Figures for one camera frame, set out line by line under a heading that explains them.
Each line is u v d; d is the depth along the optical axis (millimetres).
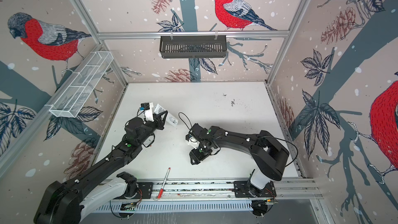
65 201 389
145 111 676
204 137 613
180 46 1070
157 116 715
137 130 596
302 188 758
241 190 727
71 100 713
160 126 711
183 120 1010
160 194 726
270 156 438
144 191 730
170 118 814
